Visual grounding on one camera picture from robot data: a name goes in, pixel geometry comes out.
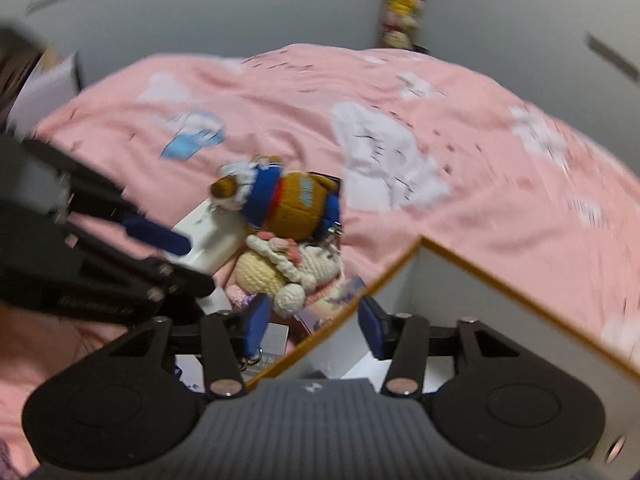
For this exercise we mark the flat white box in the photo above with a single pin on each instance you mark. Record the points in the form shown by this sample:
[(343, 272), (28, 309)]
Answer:
[(205, 240)]

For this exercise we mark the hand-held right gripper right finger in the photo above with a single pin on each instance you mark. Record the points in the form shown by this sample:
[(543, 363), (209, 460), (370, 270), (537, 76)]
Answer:
[(372, 327)]

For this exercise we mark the cream crochet bunny doll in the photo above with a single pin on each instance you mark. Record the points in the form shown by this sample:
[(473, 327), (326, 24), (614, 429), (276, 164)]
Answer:
[(260, 270)]

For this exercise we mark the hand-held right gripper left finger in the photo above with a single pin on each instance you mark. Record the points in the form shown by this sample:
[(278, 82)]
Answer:
[(257, 325)]

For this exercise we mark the grey printed booklet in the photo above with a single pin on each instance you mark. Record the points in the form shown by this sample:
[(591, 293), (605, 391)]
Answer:
[(274, 342)]

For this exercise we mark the white carton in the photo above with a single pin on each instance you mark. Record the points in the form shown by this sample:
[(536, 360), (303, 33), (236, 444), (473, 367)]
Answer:
[(50, 90)]

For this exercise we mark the brown knitted bear toy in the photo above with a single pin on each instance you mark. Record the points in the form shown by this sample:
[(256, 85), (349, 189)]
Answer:
[(305, 200)]

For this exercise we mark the pink printed blanket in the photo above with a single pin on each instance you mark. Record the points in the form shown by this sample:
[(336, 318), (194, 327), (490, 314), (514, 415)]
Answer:
[(300, 110)]

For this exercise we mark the stack of colourful plush toys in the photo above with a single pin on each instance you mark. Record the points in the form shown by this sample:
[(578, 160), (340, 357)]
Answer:
[(404, 5)]

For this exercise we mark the orange-rimmed white storage box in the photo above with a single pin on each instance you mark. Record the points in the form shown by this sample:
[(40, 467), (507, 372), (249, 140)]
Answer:
[(450, 285)]

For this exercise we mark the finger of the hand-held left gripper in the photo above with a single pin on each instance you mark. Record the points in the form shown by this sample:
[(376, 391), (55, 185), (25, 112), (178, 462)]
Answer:
[(155, 236), (185, 280)]

